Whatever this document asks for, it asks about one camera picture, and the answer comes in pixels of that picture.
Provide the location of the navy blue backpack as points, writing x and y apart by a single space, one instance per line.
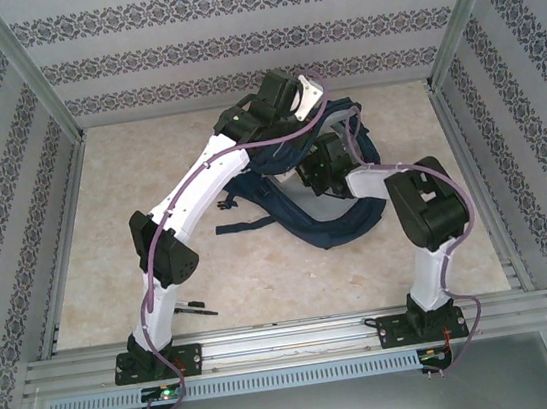
347 225

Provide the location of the silver pen with black cap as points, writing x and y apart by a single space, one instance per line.
196 304

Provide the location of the black marker pen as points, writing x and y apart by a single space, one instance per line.
199 311

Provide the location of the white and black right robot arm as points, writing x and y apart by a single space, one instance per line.
425 205

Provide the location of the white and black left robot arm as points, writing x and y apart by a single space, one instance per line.
201 189

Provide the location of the aluminium right side rail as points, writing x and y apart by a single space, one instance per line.
458 140

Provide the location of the aluminium mounting rail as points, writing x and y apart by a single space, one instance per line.
291 338

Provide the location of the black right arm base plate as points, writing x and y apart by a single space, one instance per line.
388 330

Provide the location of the aluminium right frame post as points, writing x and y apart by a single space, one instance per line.
461 13

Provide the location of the aluminium frame post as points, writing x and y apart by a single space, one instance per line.
461 13
32 75

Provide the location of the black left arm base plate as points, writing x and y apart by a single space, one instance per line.
193 358

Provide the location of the aluminium left side rail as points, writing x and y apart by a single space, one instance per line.
70 191

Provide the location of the aluminium left frame post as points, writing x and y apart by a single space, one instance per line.
32 75

